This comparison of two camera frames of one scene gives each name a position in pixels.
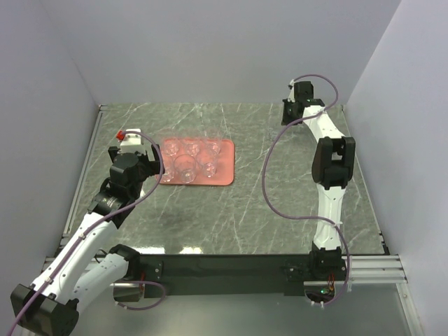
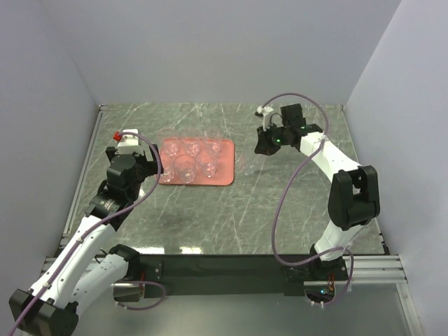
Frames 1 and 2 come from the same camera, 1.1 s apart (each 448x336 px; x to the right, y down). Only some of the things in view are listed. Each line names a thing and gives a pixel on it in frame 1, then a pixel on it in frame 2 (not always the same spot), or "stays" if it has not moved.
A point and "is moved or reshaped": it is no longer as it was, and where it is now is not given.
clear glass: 271,134 is moved or reshaped
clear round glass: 213,139 stays
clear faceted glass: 171,146 stays
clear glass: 168,175 stays
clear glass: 208,161 stays
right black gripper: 285,120 -> 264,145
